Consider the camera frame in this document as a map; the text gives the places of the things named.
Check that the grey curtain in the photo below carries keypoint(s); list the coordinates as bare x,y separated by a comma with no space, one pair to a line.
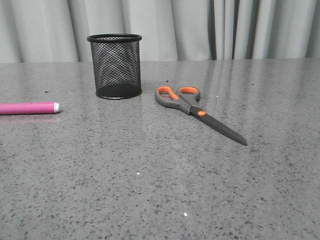
171,30

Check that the grey orange scissors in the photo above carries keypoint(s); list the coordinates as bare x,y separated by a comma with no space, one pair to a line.
186,99

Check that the black mesh pen cup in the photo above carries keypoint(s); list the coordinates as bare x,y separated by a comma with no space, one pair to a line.
116,65

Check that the pink marker pen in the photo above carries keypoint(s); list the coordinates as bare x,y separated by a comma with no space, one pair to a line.
29,108

